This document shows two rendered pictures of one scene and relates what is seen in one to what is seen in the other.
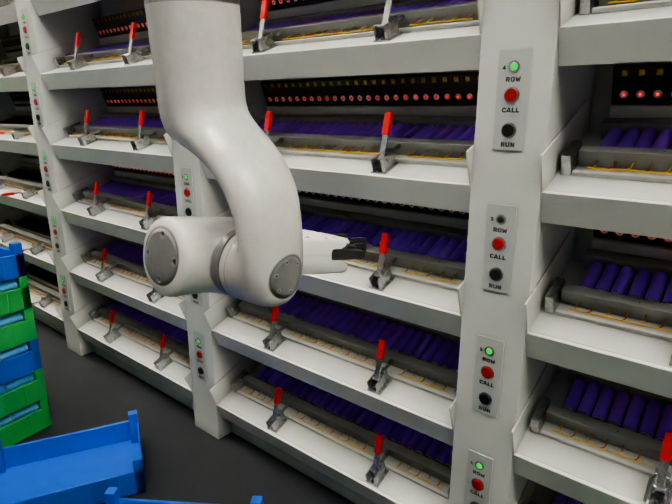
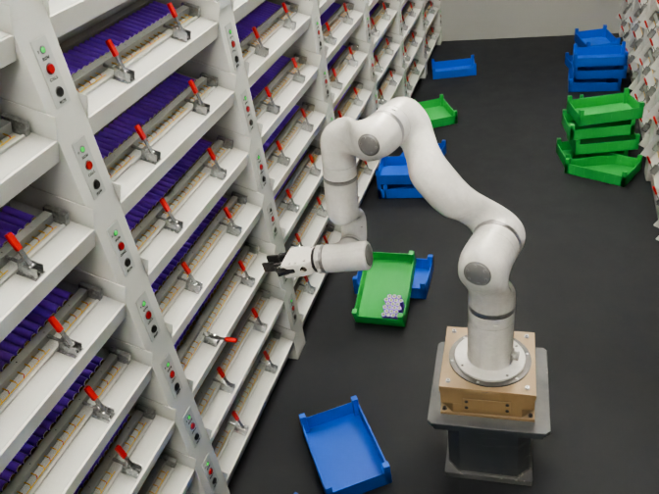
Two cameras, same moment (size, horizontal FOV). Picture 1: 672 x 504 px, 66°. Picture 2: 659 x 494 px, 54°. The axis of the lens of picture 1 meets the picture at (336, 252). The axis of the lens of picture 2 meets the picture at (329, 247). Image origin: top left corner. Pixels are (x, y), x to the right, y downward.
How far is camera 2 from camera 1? 2.08 m
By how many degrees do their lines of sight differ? 94
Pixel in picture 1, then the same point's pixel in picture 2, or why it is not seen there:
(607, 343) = (287, 222)
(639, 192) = (278, 173)
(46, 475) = not seen: outside the picture
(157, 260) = (369, 257)
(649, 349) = (289, 215)
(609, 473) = not seen: hidden behind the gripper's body
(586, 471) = not seen: hidden behind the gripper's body
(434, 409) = (273, 307)
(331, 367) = (248, 352)
